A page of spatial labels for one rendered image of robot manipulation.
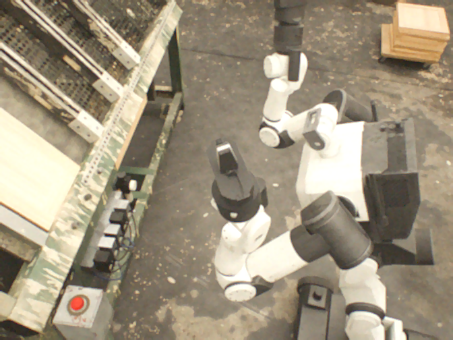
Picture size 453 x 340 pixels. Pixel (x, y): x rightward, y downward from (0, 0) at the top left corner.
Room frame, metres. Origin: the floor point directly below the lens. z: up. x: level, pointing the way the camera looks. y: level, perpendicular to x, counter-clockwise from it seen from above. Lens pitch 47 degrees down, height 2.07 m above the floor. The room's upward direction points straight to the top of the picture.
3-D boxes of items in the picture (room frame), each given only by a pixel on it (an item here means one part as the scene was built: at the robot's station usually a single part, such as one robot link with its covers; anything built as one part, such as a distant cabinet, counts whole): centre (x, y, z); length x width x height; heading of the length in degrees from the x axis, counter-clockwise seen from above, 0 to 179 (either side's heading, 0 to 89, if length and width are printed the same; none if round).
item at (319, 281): (0.95, -0.49, 0.10); 0.20 x 0.05 x 0.20; 75
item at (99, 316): (0.50, 0.43, 0.84); 0.12 x 0.12 x 0.18; 83
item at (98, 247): (0.94, 0.44, 0.69); 0.50 x 0.14 x 0.24; 173
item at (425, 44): (3.48, -1.80, 0.20); 0.61 x 0.53 x 0.40; 165
